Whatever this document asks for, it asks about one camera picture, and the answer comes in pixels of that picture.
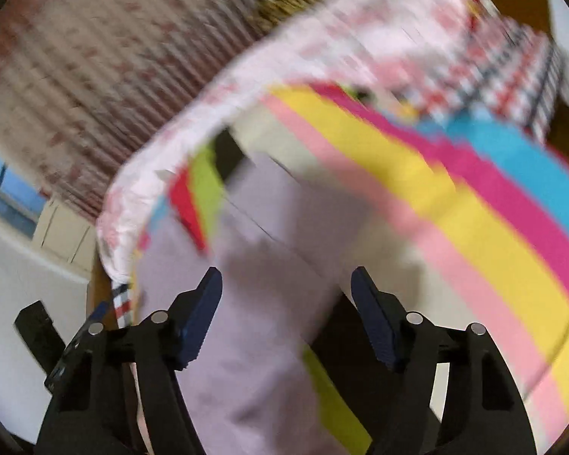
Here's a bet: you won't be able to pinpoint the window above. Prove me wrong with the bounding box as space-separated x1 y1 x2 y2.
0 137 48 238

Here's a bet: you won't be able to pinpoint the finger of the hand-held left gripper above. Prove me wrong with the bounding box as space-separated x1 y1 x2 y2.
13 300 67 374
45 301 112 392

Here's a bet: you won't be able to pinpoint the pink floral quilt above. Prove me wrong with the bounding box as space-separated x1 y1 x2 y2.
96 0 479 282

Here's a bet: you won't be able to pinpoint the purple pants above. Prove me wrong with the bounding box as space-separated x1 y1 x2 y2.
133 152 377 455

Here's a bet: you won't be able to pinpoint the yellow brown patterned cloth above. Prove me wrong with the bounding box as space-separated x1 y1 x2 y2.
255 0 324 27

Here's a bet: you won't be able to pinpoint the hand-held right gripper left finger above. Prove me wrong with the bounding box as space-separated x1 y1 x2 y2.
33 267 223 455

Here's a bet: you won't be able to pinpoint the floral striped curtain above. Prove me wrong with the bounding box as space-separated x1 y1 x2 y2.
0 0 285 221

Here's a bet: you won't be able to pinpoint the colourful striped blanket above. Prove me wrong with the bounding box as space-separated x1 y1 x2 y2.
137 83 569 455

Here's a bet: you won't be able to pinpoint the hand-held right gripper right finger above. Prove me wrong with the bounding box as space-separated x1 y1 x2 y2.
351 267 538 455

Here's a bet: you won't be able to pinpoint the cream panelled cabinet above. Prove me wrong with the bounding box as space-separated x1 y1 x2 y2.
32 198 97 266

